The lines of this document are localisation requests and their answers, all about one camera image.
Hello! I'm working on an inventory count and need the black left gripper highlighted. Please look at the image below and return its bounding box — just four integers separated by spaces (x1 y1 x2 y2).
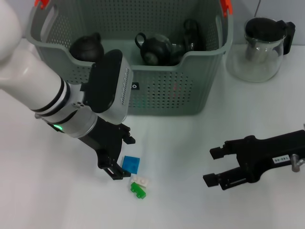
77 116 136 180

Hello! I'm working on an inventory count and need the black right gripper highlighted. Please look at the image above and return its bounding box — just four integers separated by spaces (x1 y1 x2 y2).
202 129 305 191

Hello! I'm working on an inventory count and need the blue toy brick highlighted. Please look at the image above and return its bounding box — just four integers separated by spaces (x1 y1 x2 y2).
121 155 141 174

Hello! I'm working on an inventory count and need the grey-green perforated storage bin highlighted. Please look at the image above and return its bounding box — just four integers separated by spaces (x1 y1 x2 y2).
25 0 234 117

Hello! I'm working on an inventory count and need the white studded toy brick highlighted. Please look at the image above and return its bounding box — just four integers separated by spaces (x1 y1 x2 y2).
130 176 152 187

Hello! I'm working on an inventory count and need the green toy brick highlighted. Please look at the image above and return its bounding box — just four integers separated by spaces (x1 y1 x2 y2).
129 181 147 199

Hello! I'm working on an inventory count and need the glass pitcher with black lid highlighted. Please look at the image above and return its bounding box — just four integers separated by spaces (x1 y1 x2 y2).
226 16 296 83

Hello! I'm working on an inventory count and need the black clay teapot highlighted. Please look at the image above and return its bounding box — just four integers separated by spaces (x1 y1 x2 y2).
69 32 105 63

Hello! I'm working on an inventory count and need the right gripper cable with connector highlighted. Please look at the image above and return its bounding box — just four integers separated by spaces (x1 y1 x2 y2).
291 154 305 173

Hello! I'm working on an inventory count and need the orange bin handle clip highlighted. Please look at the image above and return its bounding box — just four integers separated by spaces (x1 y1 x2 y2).
34 0 51 10
219 0 234 19

